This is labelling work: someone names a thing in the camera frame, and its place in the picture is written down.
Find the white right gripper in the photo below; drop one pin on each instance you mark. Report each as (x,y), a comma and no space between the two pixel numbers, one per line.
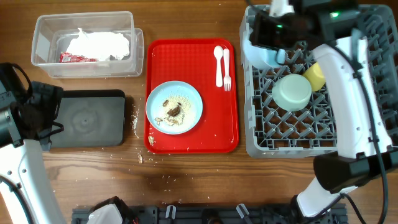
(251,37)

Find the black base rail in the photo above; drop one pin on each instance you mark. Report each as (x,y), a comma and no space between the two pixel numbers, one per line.
(265,215)

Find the black waste tray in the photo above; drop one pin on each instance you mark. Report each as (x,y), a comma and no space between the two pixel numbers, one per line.
(91,118)

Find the mint green bowl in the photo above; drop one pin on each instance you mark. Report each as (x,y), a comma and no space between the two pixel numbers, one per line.
(292,92)

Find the white napkin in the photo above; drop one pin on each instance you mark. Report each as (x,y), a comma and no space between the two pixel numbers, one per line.
(102,46)

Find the red serving tray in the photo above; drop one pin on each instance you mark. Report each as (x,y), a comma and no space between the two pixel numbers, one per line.
(187,68)

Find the white plastic fork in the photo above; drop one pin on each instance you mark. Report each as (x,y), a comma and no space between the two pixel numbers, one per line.
(227,79)

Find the light blue plate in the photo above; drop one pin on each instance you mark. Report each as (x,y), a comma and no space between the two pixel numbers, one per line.
(165,97)

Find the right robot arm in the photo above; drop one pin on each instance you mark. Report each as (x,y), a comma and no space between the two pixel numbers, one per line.
(364,149)

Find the food crumb on tray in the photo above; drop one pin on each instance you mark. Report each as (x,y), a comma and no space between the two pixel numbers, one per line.
(151,140)

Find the grey dishwasher rack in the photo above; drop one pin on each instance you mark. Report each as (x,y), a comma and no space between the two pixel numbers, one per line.
(272,132)

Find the light blue bowl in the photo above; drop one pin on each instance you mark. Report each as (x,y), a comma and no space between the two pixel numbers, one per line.
(262,58)

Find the food crumb on table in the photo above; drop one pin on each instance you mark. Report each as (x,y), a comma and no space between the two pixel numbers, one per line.
(140,158)

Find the clear plastic bin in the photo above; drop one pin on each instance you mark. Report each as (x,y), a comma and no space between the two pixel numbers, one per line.
(53,34)

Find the red snack wrapper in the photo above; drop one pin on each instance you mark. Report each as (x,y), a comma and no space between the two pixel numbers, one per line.
(66,57)

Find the white plastic spoon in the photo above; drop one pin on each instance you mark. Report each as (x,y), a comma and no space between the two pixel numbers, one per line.
(218,53)

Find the yellow plastic cup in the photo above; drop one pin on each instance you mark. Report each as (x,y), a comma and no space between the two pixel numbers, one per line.
(315,77)

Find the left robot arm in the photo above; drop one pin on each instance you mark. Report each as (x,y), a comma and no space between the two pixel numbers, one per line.
(28,119)

